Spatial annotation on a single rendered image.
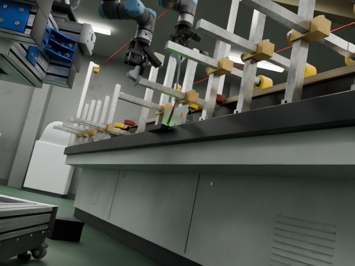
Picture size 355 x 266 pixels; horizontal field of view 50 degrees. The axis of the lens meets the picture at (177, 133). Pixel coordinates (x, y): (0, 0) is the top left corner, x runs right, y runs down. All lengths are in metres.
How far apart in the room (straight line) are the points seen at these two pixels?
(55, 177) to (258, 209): 6.68
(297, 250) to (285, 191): 0.22
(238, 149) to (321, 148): 0.37
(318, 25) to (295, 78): 0.17
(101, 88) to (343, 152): 8.16
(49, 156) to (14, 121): 1.61
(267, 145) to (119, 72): 7.94
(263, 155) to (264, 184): 0.30
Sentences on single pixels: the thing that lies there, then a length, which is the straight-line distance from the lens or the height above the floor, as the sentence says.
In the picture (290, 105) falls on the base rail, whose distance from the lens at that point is 1.16.
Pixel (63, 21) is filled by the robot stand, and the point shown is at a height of 0.98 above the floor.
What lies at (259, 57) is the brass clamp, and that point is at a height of 0.92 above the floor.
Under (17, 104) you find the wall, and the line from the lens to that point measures 9.33.
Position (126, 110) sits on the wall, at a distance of 8.79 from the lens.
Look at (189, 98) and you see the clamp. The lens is 1.77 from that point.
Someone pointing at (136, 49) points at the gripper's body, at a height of 0.97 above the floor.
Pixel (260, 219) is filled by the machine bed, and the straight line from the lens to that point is 1.52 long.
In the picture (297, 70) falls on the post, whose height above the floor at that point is 0.81.
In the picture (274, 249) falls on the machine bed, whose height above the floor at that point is 0.26.
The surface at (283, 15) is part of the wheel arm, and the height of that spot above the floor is 0.94.
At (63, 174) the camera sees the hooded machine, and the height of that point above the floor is 0.46.
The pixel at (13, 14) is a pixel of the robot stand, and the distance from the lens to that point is 1.23.
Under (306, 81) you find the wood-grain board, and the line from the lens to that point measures 1.50.
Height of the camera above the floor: 0.34
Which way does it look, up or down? 10 degrees up
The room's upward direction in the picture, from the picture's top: 12 degrees clockwise
